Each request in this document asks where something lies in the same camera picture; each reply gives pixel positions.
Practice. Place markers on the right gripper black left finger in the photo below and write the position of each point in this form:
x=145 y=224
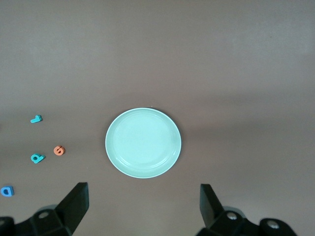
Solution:
x=66 y=211

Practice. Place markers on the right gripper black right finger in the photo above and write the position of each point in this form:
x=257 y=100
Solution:
x=211 y=211

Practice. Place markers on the teal foam letter p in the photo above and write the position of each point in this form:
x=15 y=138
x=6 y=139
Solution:
x=37 y=159

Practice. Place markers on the orange foam letter e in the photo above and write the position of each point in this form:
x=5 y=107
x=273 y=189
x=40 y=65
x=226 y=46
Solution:
x=57 y=151

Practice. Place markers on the teal foam letter r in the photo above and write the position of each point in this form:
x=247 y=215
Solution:
x=35 y=119

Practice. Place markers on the blue foam letter D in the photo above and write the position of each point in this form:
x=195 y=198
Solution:
x=9 y=191

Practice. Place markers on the pale green plate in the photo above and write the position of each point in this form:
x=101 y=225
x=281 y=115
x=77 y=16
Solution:
x=143 y=142

